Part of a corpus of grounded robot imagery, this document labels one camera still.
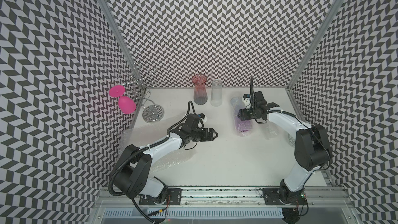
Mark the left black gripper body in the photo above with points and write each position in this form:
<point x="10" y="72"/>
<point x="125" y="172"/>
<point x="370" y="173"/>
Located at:
<point x="198" y="135"/>

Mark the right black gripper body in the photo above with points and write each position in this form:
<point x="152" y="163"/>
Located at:
<point x="247" y="114"/>

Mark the red black ribbed vase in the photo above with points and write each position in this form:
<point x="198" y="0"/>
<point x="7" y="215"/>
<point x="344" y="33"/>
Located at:
<point x="200" y="94"/>

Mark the clear ribbed glass vase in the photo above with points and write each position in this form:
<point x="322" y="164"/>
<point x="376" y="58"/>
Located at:
<point x="216" y="92"/>

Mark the clear bubble wrap sheet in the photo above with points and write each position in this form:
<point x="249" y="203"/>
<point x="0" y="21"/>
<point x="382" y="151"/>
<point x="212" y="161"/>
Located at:
<point x="151" y="133"/>

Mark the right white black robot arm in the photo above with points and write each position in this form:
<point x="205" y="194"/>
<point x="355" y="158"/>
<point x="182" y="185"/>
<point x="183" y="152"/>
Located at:
<point x="312" y="148"/>

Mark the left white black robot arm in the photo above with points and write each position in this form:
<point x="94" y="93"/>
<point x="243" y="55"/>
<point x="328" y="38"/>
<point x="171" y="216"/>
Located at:
<point x="130" y="176"/>

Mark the green patterned round bowl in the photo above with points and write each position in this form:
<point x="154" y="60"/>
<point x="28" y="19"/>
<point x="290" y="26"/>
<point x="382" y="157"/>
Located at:
<point x="291" y="140"/>

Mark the pink plastic wine glass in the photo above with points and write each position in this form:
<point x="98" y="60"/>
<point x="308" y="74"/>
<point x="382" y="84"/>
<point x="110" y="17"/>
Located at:
<point x="126" y="104"/>

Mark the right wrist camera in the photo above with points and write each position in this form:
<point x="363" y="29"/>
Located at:
<point x="247" y="100"/>

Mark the chrome wire glass rack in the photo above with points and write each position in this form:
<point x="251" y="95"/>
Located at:
<point x="137" y="90"/>

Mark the aluminium front rail frame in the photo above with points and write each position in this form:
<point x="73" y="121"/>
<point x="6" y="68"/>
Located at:
<point x="319" y="205"/>

